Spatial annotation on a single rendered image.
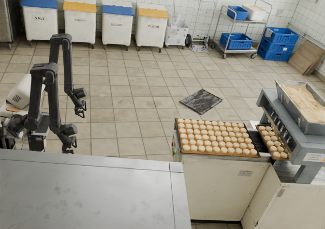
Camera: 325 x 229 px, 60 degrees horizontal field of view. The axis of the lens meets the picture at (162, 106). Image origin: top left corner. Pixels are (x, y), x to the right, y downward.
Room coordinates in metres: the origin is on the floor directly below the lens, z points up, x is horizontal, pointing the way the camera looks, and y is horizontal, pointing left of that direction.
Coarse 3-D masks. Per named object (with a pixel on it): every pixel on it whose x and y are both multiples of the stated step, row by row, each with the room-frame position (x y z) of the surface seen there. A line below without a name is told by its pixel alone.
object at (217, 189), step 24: (192, 168) 1.53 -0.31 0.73; (216, 168) 1.56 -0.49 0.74; (240, 168) 1.59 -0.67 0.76; (264, 168) 1.62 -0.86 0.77; (192, 192) 1.54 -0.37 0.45; (216, 192) 1.57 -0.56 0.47; (240, 192) 1.60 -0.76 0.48; (192, 216) 1.55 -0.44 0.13; (216, 216) 1.58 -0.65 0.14; (240, 216) 1.62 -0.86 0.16
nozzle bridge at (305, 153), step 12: (264, 96) 2.10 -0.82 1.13; (276, 96) 2.04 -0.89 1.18; (264, 108) 2.05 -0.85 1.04; (276, 108) 1.85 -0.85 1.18; (264, 120) 2.13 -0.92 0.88; (288, 120) 1.72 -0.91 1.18; (300, 132) 1.60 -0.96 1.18; (288, 144) 1.61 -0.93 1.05; (300, 144) 1.46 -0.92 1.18; (312, 144) 1.49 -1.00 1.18; (324, 144) 1.51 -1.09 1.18; (300, 156) 1.44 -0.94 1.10; (312, 156) 1.46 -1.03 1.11; (324, 156) 1.47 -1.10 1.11; (300, 168) 1.48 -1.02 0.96; (312, 168) 1.46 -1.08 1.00; (300, 180) 1.46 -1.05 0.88; (312, 180) 1.47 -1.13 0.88
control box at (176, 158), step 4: (176, 132) 1.78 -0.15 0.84; (176, 136) 1.73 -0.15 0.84; (172, 140) 1.77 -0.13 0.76; (176, 140) 1.68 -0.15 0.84; (176, 144) 1.63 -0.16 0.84; (172, 148) 1.70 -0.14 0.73; (176, 148) 1.60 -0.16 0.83; (172, 152) 1.67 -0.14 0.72; (176, 152) 1.57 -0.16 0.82; (176, 156) 1.55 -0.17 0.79; (176, 160) 1.55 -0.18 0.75
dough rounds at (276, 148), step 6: (258, 126) 1.98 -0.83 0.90; (264, 132) 1.88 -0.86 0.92; (270, 132) 1.90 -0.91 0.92; (276, 132) 1.91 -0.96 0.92; (264, 138) 1.82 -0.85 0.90; (270, 138) 1.81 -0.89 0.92; (276, 138) 1.83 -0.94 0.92; (270, 144) 1.74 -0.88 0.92; (276, 144) 1.76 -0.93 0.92; (282, 144) 1.77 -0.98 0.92; (270, 150) 1.69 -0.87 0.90; (276, 150) 1.69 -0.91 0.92; (282, 150) 1.70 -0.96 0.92; (276, 156) 1.62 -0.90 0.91; (282, 156) 1.63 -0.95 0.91; (288, 156) 1.65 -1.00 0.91
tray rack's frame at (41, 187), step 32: (0, 160) 0.36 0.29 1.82; (32, 160) 0.38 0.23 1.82; (64, 160) 0.39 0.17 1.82; (96, 160) 0.41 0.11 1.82; (128, 160) 0.43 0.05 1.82; (0, 192) 0.30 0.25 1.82; (32, 192) 0.31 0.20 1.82; (64, 192) 0.32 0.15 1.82; (96, 192) 0.33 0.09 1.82; (128, 192) 0.35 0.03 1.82; (160, 192) 0.36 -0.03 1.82; (0, 224) 0.24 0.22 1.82; (32, 224) 0.25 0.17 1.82; (64, 224) 0.26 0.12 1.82; (96, 224) 0.27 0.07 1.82; (128, 224) 0.28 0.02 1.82; (160, 224) 0.29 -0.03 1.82
